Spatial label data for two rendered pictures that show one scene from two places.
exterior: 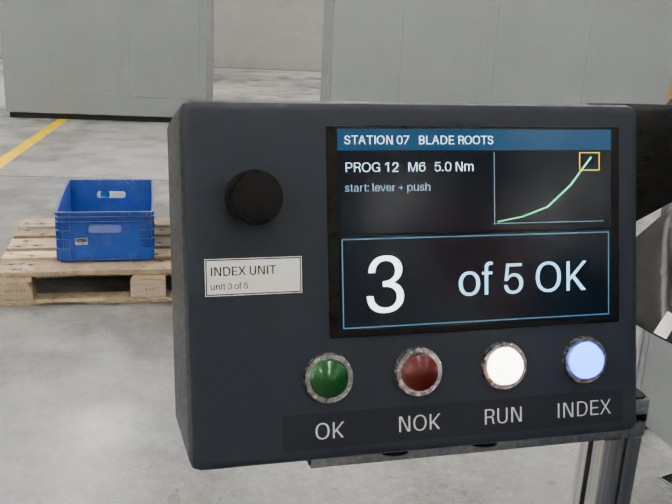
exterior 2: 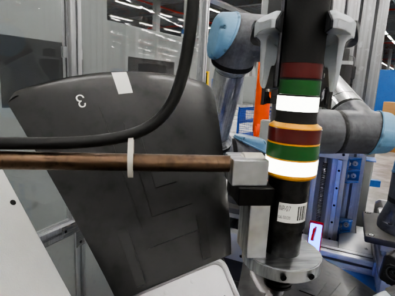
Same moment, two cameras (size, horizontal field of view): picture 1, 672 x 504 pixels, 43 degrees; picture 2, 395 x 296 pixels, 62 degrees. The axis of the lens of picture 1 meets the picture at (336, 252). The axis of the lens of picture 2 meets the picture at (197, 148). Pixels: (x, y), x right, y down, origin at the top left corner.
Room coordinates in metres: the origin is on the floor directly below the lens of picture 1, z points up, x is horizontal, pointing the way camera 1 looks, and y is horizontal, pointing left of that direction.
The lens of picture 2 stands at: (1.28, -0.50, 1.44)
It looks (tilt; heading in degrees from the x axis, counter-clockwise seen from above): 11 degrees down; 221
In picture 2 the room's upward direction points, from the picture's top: 3 degrees clockwise
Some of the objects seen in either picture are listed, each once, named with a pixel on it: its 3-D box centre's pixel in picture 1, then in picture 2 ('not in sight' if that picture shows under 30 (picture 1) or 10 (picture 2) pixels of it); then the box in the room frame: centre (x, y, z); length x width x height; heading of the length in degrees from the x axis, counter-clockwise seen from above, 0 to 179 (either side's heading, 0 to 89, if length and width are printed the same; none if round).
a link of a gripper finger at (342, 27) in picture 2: not in sight; (333, 56); (1.00, -0.60, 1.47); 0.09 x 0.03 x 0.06; 34
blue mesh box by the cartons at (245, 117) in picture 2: not in sight; (265, 128); (-5.45, -4.33, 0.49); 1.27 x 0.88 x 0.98; 5
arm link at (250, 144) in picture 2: not in sight; (247, 154); (0.32, -1.11, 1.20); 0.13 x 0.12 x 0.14; 142
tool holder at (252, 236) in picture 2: not in sight; (274, 211); (1.03, -0.62, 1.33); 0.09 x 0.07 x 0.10; 140
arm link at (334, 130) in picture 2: not in sight; (301, 131); (0.76, -0.73, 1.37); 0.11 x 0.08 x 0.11; 142
